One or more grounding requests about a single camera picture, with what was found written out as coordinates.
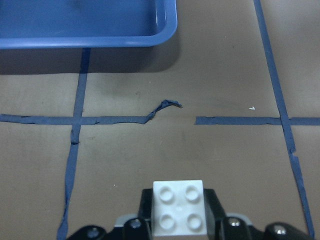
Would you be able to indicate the white block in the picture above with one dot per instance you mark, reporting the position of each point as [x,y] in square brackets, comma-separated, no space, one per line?
[178,208]

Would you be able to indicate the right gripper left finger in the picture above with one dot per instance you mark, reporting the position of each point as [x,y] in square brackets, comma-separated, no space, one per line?
[135,228]

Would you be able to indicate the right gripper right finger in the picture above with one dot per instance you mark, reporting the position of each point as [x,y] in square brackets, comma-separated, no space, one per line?
[222,226]

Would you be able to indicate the blue plastic tray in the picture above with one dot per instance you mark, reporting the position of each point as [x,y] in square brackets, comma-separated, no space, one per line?
[48,24]

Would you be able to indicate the brown paper table cover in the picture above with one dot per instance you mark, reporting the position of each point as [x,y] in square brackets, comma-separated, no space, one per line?
[240,71]

